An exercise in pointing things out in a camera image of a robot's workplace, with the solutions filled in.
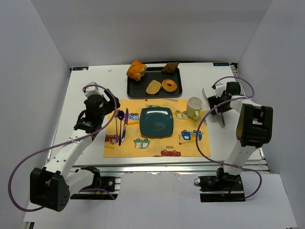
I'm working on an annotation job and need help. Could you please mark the metal serving tongs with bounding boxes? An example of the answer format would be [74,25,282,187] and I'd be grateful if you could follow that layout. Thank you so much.
[202,88,225,128]

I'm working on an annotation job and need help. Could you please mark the orange glazed donut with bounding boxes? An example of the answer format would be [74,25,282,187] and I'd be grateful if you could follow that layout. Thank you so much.
[162,79,177,93]

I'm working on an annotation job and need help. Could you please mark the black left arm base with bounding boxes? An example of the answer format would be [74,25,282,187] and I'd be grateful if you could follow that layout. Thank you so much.
[70,166,120,200]

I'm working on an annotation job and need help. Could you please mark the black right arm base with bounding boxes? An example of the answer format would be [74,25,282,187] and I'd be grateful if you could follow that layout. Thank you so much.
[193,176,245,203]

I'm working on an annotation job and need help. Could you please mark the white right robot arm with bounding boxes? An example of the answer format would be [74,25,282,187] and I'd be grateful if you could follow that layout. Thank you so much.
[205,82,273,185]

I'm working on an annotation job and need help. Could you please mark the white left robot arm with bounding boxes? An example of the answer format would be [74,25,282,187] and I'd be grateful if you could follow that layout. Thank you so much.
[30,88,120,212]

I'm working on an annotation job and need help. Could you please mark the sliced bread piece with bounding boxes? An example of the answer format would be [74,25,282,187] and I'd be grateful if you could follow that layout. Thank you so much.
[146,80,162,95]

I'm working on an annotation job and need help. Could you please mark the orange bread roll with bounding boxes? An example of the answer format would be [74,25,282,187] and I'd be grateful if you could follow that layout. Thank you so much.
[126,60,147,81]

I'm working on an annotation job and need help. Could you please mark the light green mug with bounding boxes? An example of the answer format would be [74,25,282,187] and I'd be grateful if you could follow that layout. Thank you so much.
[186,97,203,120]

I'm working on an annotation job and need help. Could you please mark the gold spoon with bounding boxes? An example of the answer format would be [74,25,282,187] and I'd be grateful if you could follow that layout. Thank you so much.
[115,109,120,143]

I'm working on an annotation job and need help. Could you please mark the purple spoon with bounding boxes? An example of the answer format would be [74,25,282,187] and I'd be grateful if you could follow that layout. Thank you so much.
[117,110,125,146]

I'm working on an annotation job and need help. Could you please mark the iridescent table knife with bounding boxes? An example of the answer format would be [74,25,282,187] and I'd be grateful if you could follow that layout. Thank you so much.
[121,108,129,142]

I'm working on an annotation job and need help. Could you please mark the black baking tray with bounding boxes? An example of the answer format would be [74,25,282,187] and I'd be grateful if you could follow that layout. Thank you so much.
[127,67,183,99]

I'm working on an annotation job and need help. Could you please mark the yellow car-print placemat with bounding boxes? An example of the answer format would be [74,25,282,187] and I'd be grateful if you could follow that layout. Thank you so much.
[103,99,211,158]

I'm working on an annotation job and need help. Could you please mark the brown chocolate croissant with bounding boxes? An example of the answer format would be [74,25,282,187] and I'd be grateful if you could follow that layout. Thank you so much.
[162,62,179,74]

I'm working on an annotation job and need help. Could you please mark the teal square plate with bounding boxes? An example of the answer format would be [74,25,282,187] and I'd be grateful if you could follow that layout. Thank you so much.
[140,107,173,138]

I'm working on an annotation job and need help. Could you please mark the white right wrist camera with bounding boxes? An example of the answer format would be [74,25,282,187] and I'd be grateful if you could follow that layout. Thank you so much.
[212,83,226,98]

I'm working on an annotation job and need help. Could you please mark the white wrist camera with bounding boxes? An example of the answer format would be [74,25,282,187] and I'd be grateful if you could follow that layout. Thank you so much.
[82,82,101,98]
[212,83,226,98]

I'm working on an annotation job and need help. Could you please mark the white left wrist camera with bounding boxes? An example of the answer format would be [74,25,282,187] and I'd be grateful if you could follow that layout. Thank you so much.
[82,82,101,98]

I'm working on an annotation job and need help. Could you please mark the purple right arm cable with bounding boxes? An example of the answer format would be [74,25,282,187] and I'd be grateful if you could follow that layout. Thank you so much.
[195,76,263,200]

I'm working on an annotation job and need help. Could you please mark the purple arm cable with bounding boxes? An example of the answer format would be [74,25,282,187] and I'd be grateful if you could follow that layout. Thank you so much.
[8,83,121,212]
[195,76,263,200]

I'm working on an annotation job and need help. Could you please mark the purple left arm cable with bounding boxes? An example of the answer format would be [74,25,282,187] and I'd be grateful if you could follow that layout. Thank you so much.
[8,83,121,212]

